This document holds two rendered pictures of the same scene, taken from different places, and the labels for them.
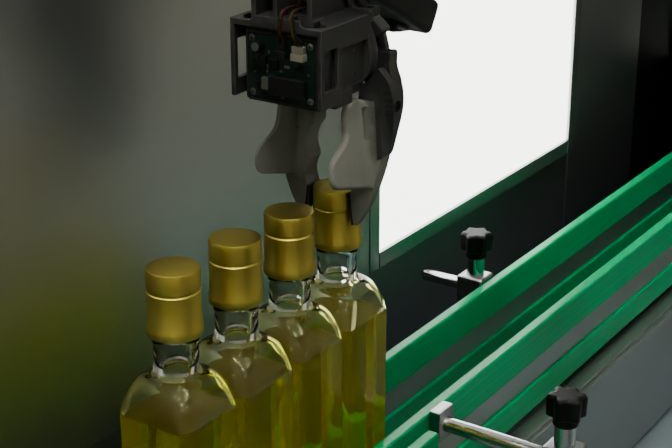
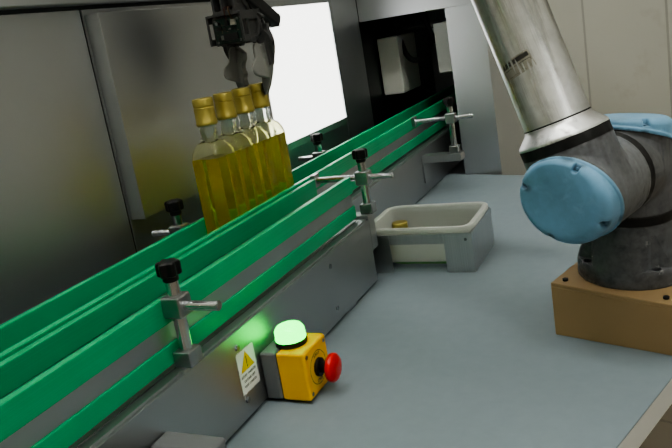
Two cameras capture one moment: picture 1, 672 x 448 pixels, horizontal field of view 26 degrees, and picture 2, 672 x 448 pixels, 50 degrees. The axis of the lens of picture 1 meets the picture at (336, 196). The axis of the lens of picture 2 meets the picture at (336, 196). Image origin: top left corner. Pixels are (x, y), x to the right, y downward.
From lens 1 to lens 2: 0.48 m
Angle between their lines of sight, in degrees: 11
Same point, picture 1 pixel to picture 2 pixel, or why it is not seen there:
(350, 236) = (265, 100)
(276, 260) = (239, 106)
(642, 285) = (386, 154)
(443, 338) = (310, 169)
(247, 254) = (228, 95)
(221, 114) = (206, 76)
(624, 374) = (386, 185)
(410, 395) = not seen: hidden behind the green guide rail
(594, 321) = (369, 163)
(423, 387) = not seen: hidden behind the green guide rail
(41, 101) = (140, 57)
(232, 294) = (225, 112)
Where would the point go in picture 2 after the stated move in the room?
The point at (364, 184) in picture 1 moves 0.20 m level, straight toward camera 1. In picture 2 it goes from (266, 75) to (274, 80)
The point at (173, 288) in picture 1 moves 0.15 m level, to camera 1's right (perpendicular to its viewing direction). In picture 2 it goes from (204, 103) to (295, 86)
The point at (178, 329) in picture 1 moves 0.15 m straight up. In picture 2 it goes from (208, 119) to (189, 25)
